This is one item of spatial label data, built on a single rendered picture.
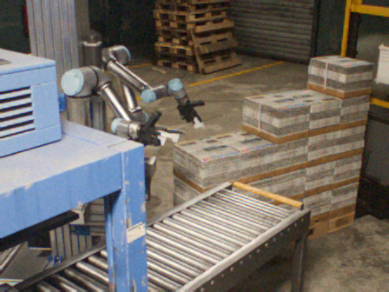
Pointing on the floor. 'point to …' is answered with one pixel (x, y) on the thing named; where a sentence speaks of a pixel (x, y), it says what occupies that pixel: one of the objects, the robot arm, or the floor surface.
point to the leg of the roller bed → (299, 263)
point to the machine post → (127, 222)
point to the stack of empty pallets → (186, 16)
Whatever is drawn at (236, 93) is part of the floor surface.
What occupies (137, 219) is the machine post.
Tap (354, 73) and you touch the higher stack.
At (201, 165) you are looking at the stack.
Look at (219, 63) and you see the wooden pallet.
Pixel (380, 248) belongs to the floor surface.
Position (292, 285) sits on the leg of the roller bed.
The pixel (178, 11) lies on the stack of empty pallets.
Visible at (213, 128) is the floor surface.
